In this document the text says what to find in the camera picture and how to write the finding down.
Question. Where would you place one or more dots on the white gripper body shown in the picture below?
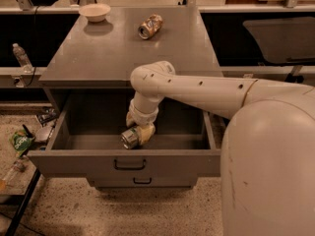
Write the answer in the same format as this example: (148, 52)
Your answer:
(142, 116)

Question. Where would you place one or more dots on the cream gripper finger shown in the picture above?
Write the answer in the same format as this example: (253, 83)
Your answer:
(129, 120)
(145, 133)

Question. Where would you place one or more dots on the silver green 7up can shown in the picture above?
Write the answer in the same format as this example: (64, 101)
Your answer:
(130, 138)

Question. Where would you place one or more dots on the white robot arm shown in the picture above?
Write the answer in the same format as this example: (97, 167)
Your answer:
(267, 159)

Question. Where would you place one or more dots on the grey open top drawer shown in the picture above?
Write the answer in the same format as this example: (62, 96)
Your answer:
(87, 139)

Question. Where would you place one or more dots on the grey lower drawer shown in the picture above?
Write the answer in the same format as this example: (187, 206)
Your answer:
(157, 182)

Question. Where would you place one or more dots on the brown crushed soda can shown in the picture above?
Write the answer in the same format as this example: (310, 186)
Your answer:
(150, 26)

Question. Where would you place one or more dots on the grey metal cabinet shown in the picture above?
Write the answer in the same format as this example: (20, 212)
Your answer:
(103, 55)

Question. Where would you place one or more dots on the dark snack packet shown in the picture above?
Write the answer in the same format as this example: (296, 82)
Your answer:
(46, 115)

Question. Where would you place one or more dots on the green chip bag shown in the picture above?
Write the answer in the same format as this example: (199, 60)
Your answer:
(21, 142)

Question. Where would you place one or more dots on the white bowl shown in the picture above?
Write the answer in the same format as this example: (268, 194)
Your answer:
(94, 13)

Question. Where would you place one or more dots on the plastic bottle on floor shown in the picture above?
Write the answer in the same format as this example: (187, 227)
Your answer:
(11, 180)

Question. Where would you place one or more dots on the clear plastic water bottle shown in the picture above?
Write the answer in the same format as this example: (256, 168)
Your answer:
(22, 58)

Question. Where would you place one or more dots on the black top drawer handle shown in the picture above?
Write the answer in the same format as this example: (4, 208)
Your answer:
(129, 165)

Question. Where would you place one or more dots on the black drawer handle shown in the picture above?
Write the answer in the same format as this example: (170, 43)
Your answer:
(129, 165)
(142, 181)

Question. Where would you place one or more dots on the black lower drawer handle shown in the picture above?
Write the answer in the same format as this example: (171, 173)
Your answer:
(142, 181)

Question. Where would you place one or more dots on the black frame leg left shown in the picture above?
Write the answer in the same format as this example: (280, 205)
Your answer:
(23, 205)

